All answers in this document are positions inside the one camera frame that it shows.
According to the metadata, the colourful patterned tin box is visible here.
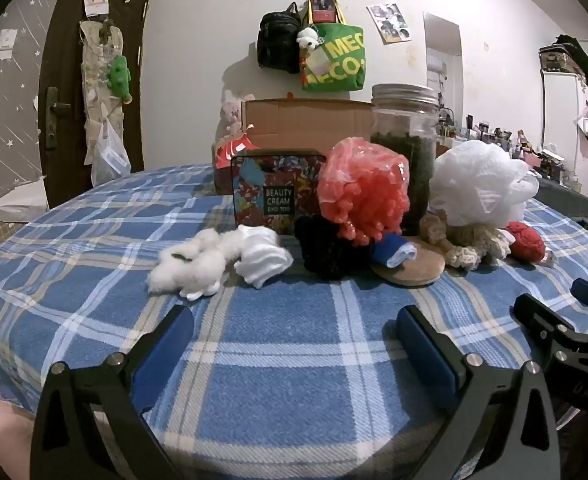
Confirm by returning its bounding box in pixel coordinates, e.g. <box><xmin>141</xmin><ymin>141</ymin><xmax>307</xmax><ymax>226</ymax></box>
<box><xmin>230</xmin><ymin>149</ymin><xmax>329</xmax><ymax>237</ymax></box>

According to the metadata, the glass jar with metal lid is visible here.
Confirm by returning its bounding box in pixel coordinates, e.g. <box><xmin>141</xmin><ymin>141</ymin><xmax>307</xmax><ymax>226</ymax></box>
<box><xmin>370</xmin><ymin>83</ymin><xmax>441</xmax><ymax>236</ymax></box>

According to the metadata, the white cloth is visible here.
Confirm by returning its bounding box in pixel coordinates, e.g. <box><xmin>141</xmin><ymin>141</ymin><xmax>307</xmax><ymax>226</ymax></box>
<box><xmin>234</xmin><ymin>225</ymin><xmax>295</xmax><ymax>289</ymax></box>

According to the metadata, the red crochet scrunchie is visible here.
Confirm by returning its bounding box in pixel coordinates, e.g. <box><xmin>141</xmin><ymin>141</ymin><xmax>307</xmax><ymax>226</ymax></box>
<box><xmin>505</xmin><ymin>221</ymin><xmax>546</xmax><ymax>264</ymax></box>

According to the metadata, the door handle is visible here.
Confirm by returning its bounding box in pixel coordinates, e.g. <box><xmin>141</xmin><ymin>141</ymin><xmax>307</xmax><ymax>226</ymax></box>
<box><xmin>44</xmin><ymin>86</ymin><xmax>72</xmax><ymax>150</ymax></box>

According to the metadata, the beige crochet scrunchie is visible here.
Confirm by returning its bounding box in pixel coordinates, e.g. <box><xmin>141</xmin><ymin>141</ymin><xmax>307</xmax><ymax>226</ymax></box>
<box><xmin>419</xmin><ymin>214</ymin><xmax>517</xmax><ymax>271</ymax></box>

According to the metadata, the white bath pouf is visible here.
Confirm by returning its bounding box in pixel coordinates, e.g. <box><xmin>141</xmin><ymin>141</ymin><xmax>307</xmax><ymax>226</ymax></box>
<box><xmin>430</xmin><ymin>140</ymin><xmax>540</xmax><ymax>227</ymax></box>

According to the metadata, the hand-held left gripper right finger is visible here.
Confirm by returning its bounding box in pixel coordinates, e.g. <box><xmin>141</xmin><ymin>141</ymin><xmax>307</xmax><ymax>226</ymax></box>
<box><xmin>396</xmin><ymin>305</ymin><xmax>561</xmax><ymax>480</ymax></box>

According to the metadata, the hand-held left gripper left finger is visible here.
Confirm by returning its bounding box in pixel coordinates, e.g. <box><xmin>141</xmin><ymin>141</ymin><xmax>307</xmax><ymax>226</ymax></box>
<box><xmin>30</xmin><ymin>304</ymin><xmax>195</xmax><ymax>480</ymax></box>

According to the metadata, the red bath pouf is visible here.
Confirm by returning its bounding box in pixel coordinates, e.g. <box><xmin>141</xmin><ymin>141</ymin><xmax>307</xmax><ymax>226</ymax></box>
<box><xmin>317</xmin><ymin>137</ymin><xmax>411</xmax><ymax>247</ymax></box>

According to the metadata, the wall mirror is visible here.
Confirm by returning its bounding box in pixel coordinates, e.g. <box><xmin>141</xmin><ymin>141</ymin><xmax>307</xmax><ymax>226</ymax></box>
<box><xmin>423</xmin><ymin>11</ymin><xmax>463</xmax><ymax>126</ymax></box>

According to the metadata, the clear plastic bag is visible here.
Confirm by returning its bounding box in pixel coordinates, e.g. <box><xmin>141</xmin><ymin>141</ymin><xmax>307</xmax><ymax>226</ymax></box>
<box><xmin>91</xmin><ymin>120</ymin><xmax>132</xmax><ymax>186</ymax></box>

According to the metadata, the dark storage case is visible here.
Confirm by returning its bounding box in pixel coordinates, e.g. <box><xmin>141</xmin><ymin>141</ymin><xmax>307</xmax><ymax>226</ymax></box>
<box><xmin>540</xmin><ymin>47</ymin><xmax>582</xmax><ymax>75</ymax></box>

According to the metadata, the blue bandage roll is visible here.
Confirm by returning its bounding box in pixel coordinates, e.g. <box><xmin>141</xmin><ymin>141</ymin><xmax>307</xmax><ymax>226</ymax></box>
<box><xmin>370</xmin><ymin>238</ymin><xmax>417</xmax><ymax>268</ymax></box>

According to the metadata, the black backpack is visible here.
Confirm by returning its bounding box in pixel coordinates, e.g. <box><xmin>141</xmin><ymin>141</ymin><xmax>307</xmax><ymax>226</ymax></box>
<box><xmin>257</xmin><ymin>2</ymin><xmax>305</xmax><ymax>73</ymax></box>

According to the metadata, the photo collage sheet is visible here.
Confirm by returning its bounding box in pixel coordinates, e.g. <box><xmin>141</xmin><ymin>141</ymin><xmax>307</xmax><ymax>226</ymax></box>
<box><xmin>366</xmin><ymin>3</ymin><xmax>412</xmax><ymax>44</ymax></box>

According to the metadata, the white wardrobe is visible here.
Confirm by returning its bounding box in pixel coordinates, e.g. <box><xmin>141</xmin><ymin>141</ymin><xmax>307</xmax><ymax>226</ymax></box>
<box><xmin>539</xmin><ymin>45</ymin><xmax>588</xmax><ymax>211</ymax></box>

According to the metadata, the round beige pad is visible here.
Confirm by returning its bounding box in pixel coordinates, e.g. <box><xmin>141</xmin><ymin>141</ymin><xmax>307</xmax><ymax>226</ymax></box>
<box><xmin>374</xmin><ymin>247</ymin><xmax>446</xmax><ymax>288</ymax></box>

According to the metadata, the dark brown door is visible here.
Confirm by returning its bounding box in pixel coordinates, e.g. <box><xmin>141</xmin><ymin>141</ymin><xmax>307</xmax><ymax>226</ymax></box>
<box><xmin>38</xmin><ymin>0</ymin><xmax>162</xmax><ymax>211</ymax></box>

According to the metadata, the green plush toy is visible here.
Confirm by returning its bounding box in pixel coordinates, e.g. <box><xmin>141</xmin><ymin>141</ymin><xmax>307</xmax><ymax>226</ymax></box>
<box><xmin>106</xmin><ymin>55</ymin><xmax>133</xmax><ymax>106</ymax></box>

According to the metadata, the green tote bag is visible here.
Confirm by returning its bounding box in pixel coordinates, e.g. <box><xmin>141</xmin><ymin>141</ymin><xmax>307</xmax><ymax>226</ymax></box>
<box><xmin>300</xmin><ymin>0</ymin><xmax>365</xmax><ymax>93</ymax></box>

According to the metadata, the beige hanging door organizer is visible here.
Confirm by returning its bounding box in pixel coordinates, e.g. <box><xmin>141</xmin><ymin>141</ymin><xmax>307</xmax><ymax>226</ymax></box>
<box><xmin>78</xmin><ymin>17</ymin><xmax>134</xmax><ymax>166</ymax></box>

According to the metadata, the dark table with clutter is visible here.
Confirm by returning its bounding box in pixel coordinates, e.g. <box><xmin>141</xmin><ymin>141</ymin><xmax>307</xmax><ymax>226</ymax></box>
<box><xmin>436</xmin><ymin>110</ymin><xmax>582</xmax><ymax>196</ymax></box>

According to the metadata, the black scrunchie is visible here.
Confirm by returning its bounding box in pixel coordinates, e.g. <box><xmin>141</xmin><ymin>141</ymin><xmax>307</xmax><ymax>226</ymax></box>
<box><xmin>294</xmin><ymin>215</ymin><xmax>375</xmax><ymax>281</ymax></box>

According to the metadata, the dark clothes pile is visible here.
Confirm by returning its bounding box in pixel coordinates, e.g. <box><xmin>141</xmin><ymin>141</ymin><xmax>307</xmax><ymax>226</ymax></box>
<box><xmin>554</xmin><ymin>34</ymin><xmax>588</xmax><ymax>92</ymax></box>

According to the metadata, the pink plush toy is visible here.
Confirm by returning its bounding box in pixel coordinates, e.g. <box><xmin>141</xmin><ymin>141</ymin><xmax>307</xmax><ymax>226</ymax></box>
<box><xmin>221</xmin><ymin>100</ymin><xmax>245</xmax><ymax>136</ymax></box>

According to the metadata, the small white plush toy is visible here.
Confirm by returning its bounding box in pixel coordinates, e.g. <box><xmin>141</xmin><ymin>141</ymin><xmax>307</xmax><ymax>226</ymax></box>
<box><xmin>296</xmin><ymin>26</ymin><xmax>321</xmax><ymax>51</ymax></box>

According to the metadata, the white fluffy scrunchie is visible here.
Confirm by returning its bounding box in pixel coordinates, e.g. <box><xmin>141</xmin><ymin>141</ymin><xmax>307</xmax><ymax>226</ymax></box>
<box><xmin>146</xmin><ymin>228</ymin><xmax>239</xmax><ymax>302</ymax></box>

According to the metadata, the cardboard box with red inside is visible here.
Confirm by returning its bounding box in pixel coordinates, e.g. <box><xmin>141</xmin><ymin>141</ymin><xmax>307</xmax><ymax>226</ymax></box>
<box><xmin>213</xmin><ymin>98</ymin><xmax>375</xmax><ymax>196</ymax></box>

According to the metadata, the red photo frame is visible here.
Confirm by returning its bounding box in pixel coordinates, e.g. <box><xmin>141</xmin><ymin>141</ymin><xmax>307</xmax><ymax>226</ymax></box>
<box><xmin>308</xmin><ymin>0</ymin><xmax>337</xmax><ymax>25</ymax></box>

